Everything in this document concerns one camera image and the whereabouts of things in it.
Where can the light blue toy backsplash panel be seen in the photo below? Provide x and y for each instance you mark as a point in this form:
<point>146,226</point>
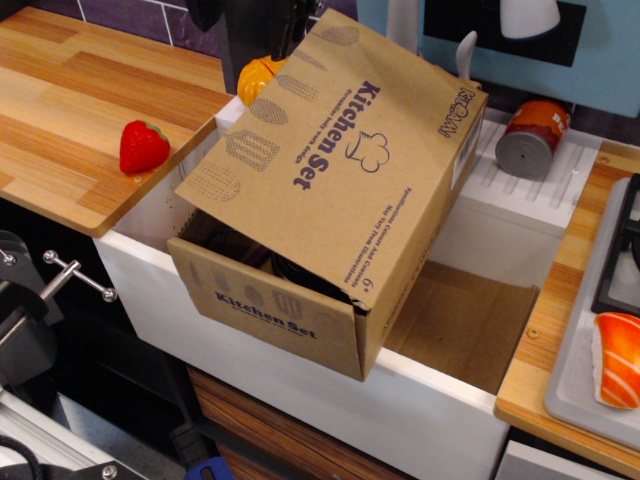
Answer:
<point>591,58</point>

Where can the white toy faucet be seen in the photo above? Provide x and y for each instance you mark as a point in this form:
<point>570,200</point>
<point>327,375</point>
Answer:
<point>464,54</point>

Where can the wooden right countertop board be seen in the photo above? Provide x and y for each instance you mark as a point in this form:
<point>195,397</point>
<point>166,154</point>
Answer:
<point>520,401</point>

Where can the black stove burner grate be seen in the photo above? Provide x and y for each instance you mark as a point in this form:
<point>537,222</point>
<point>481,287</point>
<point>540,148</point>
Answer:
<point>618,286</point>

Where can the grey toy stove top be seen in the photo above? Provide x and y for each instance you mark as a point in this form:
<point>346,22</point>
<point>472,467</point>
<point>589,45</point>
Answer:
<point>570,395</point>

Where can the wooden countertop board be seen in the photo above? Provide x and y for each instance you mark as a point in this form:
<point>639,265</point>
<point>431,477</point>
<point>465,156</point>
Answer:
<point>68,89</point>
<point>520,401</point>

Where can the wooden drawer front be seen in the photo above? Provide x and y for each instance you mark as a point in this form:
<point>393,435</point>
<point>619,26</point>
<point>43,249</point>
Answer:
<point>282,445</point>

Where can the wooden left countertop board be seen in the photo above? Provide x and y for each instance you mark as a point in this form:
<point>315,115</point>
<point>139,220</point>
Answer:
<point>68,89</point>

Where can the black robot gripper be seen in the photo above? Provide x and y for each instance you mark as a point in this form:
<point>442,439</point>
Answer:
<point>249,29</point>

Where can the brown Kitchen Set cardboard box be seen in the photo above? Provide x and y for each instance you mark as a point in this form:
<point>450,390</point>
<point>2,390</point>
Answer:
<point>318,207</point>

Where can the white toy sink basin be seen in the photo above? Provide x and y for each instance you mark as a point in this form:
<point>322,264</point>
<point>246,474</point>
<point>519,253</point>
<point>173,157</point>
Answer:
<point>420,419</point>

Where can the red toy strawberry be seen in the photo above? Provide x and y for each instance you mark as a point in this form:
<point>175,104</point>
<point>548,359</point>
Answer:
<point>143,146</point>

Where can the salmon sushi toy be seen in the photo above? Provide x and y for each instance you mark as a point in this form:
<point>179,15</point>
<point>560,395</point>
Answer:
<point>615,353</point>

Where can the orange label tin can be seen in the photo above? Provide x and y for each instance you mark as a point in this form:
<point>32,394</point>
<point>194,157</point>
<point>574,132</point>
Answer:
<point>529,144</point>

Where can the metal clamp with handle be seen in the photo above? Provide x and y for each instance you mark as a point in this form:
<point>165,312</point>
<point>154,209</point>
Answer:
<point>28,309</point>

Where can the orange toy pumpkin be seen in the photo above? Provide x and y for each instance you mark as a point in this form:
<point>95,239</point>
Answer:
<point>255,76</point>

